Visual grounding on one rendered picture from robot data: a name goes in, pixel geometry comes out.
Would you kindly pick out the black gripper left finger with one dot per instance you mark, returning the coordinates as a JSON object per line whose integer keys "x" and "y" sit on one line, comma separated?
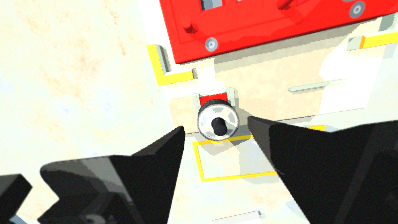
{"x": 145, "y": 180}

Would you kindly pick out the white and grey wheel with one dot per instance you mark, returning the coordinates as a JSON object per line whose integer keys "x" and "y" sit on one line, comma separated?
{"x": 217, "y": 108}

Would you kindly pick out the yellow rectangular outline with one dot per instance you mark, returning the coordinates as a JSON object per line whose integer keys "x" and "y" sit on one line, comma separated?
{"x": 321, "y": 127}

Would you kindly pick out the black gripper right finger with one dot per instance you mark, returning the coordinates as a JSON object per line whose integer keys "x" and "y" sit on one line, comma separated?
{"x": 323, "y": 171}

